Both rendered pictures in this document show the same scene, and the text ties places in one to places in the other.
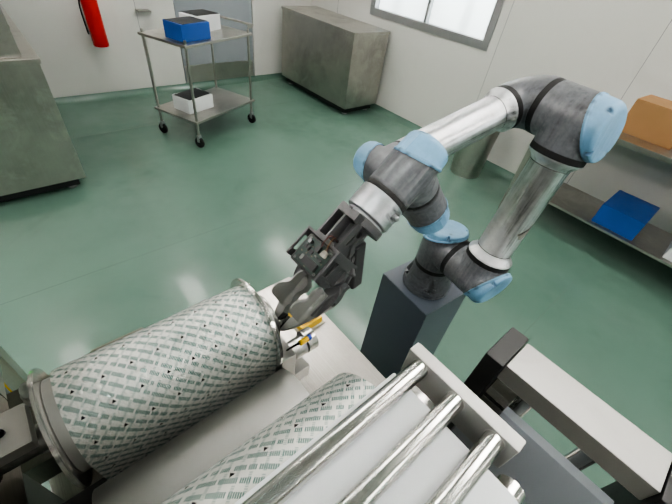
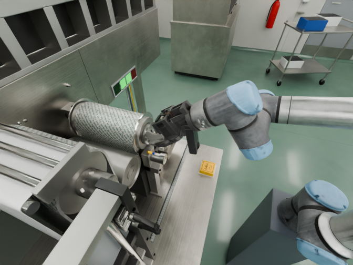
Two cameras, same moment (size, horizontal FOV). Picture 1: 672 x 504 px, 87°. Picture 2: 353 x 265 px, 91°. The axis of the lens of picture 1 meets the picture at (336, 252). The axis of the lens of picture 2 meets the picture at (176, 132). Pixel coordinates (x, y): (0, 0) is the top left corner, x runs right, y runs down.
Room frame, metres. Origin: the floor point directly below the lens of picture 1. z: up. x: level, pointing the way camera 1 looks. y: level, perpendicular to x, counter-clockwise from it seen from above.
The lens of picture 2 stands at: (0.24, -0.33, 1.69)
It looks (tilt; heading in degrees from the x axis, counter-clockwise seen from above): 46 degrees down; 65
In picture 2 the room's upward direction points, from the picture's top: straight up
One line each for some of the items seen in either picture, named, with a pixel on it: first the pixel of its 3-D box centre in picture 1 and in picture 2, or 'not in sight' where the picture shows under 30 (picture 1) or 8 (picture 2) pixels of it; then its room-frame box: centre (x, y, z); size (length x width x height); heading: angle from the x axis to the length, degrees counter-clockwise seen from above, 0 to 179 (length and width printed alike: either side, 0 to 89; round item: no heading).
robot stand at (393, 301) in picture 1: (394, 356); (260, 242); (0.82, -0.30, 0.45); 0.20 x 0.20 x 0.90; 41
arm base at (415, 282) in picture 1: (430, 271); (302, 212); (0.82, -0.30, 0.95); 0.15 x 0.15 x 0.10
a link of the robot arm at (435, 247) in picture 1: (443, 244); (319, 201); (0.81, -0.31, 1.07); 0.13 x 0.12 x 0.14; 37
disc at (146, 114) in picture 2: (255, 322); (144, 132); (0.32, 0.11, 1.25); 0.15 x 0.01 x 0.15; 46
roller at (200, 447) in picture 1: (221, 462); (100, 162); (0.15, 0.10, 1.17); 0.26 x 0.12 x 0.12; 136
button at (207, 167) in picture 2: (304, 316); (207, 167); (0.60, 0.06, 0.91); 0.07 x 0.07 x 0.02; 46
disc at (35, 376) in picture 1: (61, 426); (85, 117); (0.14, 0.28, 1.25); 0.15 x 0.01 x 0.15; 46
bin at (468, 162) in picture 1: (476, 142); not in sight; (3.50, -1.23, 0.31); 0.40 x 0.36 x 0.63; 136
